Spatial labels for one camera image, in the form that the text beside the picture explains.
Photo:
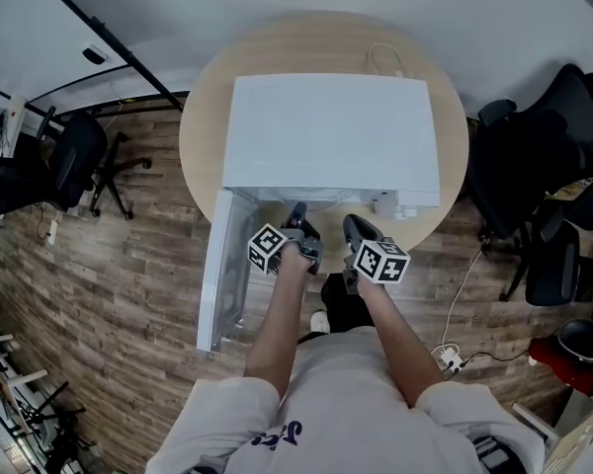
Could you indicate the white microwave oven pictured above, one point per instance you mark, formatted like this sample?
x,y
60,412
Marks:
x,y
326,131

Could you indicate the black office chair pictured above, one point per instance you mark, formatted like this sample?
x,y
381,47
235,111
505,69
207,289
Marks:
x,y
79,156
553,264
524,156

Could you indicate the white box with red dot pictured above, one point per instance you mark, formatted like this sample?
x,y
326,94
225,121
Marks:
x,y
17,112

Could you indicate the person's left forearm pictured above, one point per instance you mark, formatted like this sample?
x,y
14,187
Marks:
x,y
277,324

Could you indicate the round wooden table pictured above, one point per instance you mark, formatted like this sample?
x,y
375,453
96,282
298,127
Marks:
x,y
326,42

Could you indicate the person's right forearm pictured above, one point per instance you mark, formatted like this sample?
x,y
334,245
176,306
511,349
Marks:
x,y
400,343

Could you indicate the black tripod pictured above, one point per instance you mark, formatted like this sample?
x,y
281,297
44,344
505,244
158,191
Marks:
x,y
54,422

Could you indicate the cardboard box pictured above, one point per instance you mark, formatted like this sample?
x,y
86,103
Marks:
x,y
573,445

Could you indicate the black round helmet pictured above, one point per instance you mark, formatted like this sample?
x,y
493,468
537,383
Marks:
x,y
583,336

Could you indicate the black whiteboard eraser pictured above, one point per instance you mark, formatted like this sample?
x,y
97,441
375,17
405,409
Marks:
x,y
95,55

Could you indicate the person's white printed t-shirt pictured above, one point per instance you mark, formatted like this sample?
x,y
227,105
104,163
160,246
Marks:
x,y
351,403

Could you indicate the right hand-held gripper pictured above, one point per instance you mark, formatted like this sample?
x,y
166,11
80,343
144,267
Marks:
x,y
380,264

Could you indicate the person's left white shoe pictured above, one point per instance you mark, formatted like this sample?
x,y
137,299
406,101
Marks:
x,y
320,321

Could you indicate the person's black trousers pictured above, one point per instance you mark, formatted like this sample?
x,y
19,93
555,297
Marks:
x,y
346,304

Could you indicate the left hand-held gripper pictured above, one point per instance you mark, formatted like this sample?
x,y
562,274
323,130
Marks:
x,y
267,247

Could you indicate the red cloth bag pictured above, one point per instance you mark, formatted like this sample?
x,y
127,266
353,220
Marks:
x,y
563,371

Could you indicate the grey waist belt buckle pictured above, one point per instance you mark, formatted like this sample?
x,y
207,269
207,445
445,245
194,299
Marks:
x,y
491,454

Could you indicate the whiteboard on black stand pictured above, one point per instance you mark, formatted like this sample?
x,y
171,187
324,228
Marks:
x,y
25,27

